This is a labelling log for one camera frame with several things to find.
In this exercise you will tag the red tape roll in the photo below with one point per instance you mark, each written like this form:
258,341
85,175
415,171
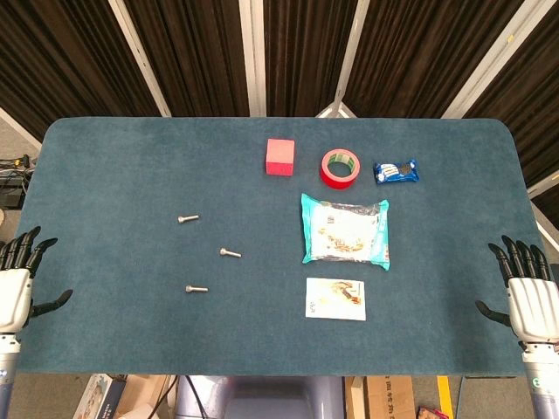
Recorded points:
326,176

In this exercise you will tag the teal white snack bag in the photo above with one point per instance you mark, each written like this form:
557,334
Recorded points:
345,229

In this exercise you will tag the brown cardboard box with print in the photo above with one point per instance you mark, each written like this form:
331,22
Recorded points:
388,399

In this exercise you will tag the light wooden plank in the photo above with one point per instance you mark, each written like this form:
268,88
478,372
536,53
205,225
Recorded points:
354,399

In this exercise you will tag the white frame post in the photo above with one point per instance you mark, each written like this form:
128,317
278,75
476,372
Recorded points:
19,126
485,65
140,57
345,65
543,187
253,57

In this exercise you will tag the grey blue robot torso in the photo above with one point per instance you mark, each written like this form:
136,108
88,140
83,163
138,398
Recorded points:
271,401

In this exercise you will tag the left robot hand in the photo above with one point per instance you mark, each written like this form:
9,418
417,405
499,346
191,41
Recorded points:
15,288

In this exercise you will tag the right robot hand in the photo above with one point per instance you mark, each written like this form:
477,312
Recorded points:
533,305

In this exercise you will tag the blue cookie packet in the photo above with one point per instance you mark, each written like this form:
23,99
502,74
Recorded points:
395,171

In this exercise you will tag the teal felt table cover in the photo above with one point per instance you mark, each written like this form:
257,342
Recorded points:
131,153

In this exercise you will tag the plain brown cardboard box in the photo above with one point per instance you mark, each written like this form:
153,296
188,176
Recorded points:
144,393

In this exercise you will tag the silver bolt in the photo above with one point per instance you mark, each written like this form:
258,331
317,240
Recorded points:
188,218
196,289
229,252

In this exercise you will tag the dark brown pleated curtain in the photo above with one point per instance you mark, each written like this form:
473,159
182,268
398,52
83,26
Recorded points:
201,52

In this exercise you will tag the colourful small packet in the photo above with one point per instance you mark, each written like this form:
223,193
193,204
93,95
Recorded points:
428,413

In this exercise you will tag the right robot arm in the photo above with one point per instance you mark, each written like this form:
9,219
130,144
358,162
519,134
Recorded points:
543,384

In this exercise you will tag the pink red foam cube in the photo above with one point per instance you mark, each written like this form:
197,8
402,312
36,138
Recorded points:
280,155

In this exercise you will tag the white printed card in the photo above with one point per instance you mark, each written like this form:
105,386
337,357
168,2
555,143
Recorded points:
334,299

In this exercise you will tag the white blue printed box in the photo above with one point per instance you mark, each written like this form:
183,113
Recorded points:
98,399

